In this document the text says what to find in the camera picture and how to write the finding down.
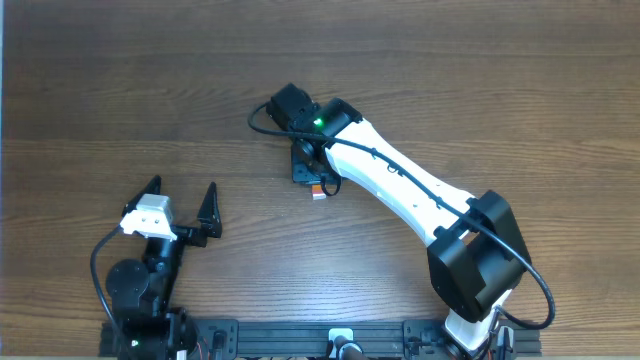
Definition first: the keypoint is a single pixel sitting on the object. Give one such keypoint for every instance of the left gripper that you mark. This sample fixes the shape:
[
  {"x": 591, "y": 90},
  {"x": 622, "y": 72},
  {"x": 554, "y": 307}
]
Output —
[{"x": 192, "y": 236}]

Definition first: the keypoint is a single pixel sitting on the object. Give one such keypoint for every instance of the red cube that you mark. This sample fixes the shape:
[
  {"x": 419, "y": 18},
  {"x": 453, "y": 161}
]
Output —
[{"x": 317, "y": 189}]

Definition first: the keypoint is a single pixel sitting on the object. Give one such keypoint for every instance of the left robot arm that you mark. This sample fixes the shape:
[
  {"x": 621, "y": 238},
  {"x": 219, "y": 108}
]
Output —
[{"x": 145, "y": 285}]

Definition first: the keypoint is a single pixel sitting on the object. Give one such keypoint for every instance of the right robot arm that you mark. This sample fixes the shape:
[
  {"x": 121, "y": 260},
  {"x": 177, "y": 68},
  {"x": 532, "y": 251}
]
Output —
[{"x": 400, "y": 182}]

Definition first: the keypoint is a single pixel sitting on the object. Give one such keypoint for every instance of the white cube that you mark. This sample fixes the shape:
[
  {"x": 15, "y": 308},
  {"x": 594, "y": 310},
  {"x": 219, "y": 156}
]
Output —
[{"x": 319, "y": 196}]

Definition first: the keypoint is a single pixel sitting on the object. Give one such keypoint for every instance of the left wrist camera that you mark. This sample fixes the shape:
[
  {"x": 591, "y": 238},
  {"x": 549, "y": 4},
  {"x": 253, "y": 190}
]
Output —
[{"x": 149, "y": 217}]

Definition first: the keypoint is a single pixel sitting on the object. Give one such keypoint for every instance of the mounting rail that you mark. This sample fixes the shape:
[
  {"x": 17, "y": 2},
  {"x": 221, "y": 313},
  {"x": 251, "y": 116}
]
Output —
[{"x": 290, "y": 340}]

